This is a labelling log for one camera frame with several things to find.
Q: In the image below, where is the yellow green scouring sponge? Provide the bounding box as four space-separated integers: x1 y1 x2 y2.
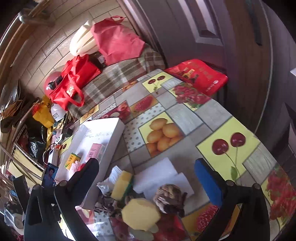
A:
111 171 133 201

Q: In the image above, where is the red fabric bag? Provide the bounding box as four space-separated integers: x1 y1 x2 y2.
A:
91 16 145 66

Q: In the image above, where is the white power bank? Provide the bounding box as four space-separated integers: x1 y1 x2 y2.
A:
48 148 58 166

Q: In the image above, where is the yellow plastic bag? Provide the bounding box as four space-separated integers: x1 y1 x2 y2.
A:
32 95 55 128

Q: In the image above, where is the dark wooden door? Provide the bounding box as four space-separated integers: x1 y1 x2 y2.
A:
117 0 278 130

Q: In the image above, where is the red tote bag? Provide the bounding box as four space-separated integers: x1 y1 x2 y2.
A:
49 54 101 111

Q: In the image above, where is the plaid cloth cover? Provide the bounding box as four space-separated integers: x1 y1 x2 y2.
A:
68 44 166 120

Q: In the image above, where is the white cloth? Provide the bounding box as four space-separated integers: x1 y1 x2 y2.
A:
97 166 122 195

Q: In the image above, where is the photo card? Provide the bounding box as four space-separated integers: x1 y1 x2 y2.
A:
41 163 58 188

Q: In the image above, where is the red gift bag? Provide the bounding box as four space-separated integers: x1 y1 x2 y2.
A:
165 59 228 96

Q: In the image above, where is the fruit pattern tablecloth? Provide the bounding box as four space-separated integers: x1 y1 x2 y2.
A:
55 68 293 241

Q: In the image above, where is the white cardboard box lid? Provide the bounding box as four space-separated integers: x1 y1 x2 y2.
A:
55 118 125 210

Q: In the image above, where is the yellow sponge block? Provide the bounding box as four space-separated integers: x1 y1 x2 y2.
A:
121 198 161 231

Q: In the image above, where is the brown scrunchie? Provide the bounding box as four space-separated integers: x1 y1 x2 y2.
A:
153 184 187 217

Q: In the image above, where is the pink tissue pack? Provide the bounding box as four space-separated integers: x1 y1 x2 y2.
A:
85 144 105 162

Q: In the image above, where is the black white scrunchie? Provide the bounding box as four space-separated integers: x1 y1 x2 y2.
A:
94 195 125 217

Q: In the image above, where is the pink fluffy puff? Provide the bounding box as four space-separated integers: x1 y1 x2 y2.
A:
70 161 81 173

